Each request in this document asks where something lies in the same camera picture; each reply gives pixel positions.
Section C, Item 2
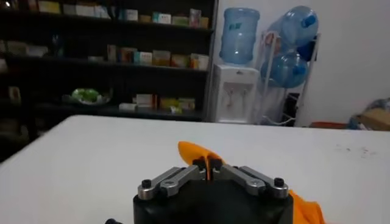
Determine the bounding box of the black shelving unit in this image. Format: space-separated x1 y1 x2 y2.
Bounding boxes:
0 0 219 162

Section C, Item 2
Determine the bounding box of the flat white box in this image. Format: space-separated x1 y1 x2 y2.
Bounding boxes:
118 102 138 112

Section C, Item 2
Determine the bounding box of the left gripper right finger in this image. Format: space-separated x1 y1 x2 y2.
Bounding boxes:
210 158 289 200

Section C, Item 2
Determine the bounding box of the white box red print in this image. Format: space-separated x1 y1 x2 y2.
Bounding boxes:
135 94 158 110

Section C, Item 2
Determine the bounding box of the green white bowl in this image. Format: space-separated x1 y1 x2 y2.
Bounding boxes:
62 87 112 106

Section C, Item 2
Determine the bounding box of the open brown cardboard box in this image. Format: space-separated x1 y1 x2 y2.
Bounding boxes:
359 108 390 131

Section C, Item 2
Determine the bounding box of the pile of grey clothes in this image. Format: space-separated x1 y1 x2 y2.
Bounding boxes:
365 97 390 112

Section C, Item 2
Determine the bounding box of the white paper cup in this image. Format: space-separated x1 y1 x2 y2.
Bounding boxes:
197 55 210 71

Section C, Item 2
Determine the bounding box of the white water jug rack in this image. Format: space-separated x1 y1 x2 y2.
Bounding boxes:
258 30 321 126

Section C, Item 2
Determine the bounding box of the upright blue water jug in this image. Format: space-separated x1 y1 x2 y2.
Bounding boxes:
219 7 261 65

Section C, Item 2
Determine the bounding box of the orange t-shirt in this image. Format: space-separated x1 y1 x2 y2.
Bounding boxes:
178 141 327 224

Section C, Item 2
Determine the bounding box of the white water dispenser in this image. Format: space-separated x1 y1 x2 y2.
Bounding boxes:
210 63 260 124

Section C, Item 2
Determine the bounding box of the red-rimmed cardboard box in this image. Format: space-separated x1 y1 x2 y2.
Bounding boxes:
309 121 348 130

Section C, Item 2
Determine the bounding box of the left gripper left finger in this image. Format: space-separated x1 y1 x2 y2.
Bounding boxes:
137 158 208 201

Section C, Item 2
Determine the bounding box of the pink colourful box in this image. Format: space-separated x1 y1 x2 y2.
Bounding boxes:
189 8 202 28

